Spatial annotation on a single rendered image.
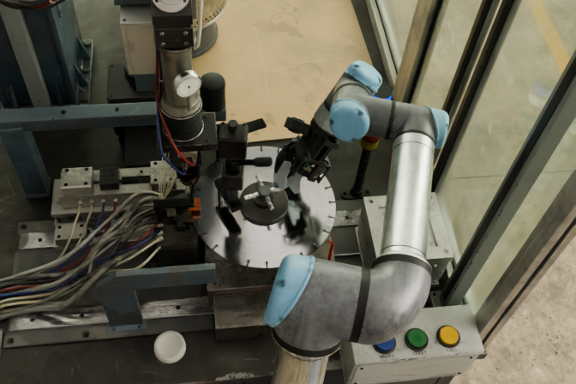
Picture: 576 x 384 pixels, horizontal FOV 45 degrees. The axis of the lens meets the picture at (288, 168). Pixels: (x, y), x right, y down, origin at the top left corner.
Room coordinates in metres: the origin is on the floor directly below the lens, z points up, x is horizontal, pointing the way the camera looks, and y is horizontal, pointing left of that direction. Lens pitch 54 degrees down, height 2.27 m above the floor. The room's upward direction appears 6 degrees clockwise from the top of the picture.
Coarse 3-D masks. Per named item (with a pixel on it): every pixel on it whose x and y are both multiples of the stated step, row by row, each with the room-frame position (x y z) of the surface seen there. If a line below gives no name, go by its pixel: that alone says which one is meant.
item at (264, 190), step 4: (256, 176) 0.90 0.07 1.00; (256, 180) 0.89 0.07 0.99; (260, 180) 0.89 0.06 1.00; (260, 184) 0.87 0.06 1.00; (260, 188) 0.86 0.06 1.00; (264, 188) 0.86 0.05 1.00; (268, 188) 0.86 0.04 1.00; (272, 188) 0.87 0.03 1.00; (276, 188) 0.87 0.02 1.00; (256, 192) 0.85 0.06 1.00; (260, 192) 0.85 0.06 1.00; (264, 192) 0.85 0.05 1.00; (268, 192) 0.85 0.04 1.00; (272, 192) 0.86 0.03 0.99; (244, 196) 0.84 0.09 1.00; (248, 196) 0.84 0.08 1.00; (252, 196) 0.84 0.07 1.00; (256, 196) 0.84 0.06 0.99; (260, 196) 0.85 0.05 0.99; (264, 196) 0.84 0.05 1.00; (268, 196) 0.85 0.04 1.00; (260, 200) 0.85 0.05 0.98; (264, 200) 0.84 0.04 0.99; (268, 200) 0.84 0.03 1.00; (268, 204) 0.82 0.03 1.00; (272, 204) 0.83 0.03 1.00; (272, 208) 0.81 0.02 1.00
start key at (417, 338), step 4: (412, 332) 0.60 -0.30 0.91; (416, 332) 0.60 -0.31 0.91; (420, 332) 0.60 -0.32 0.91; (408, 336) 0.59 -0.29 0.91; (412, 336) 0.59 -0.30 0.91; (416, 336) 0.59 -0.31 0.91; (420, 336) 0.60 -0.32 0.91; (424, 336) 0.60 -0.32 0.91; (408, 340) 0.58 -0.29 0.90; (412, 340) 0.58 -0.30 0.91; (416, 340) 0.58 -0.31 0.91; (420, 340) 0.59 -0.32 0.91; (424, 340) 0.59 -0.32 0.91; (412, 344) 0.58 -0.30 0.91; (416, 344) 0.58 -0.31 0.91; (420, 344) 0.58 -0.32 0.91; (424, 344) 0.58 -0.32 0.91
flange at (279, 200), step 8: (256, 184) 0.90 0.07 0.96; (264, 184) 0.90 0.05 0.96; (272, 184) 0.91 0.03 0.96; (248, 192) 0.88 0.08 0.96; (280, 192) 0.89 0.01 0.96; (240, 200) 0.85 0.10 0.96; (248, 200) 0.85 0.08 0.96; (256, 200) 0.85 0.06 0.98; (272, 200) 0.85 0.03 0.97; (280, 200) 0.86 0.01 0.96; (248, 208) 0.83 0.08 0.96; (256, 208) 0.83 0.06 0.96; (264, 208) 0.84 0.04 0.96; (280, 208) 0.84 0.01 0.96; (248, 216) 0.81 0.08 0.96; (256, 216) 0.81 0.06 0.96; (264, 216) 0.82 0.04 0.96; (272, 216) 0.82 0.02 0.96; (280, 216) 0.82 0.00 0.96; (264, 224) 0.80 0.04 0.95
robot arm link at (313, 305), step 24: (288, 264) 0.50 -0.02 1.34; (312, 264) 0.50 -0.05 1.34; (336, 264) 0.51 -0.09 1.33; (288, 288) 0.46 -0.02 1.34; (312, 288) 0.46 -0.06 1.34; (336, 288) 0.47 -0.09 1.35; (360, 288) 0.47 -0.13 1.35; (288, 312) 0.43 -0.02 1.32; (312, 312) 0.43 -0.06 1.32; (336, 312) 0.43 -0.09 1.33; (360, 312) 0.44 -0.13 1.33; (288, 336) 0.41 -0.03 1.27; (312, 336) 0.41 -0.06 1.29; (336, 336) 0.42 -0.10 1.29; (288, 360) 0.40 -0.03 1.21; (312, 360) 0.40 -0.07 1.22
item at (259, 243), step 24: (216, 168) 0.94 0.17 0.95; (264, 168) 0.96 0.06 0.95; (216, 192) 0.87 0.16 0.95; (240, 192) 0.88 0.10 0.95; (288, 192) 0.90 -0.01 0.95; (312, 192) 0.90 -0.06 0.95; (192, 216) 0.80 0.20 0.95; (216, 216) 0.81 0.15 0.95; (240, 216) 0.82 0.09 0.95; (288, 216) 0.83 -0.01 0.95; (312, 216) 0.84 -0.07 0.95; (216, 240) 0.75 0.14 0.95; (240, 240) 0.75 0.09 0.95; (264, 240) 0.76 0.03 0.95; (288, 240) 0.77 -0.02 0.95; (312, 240) 0.77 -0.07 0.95; (240, 264) 0.70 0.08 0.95; (264, 264) 0.70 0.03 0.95
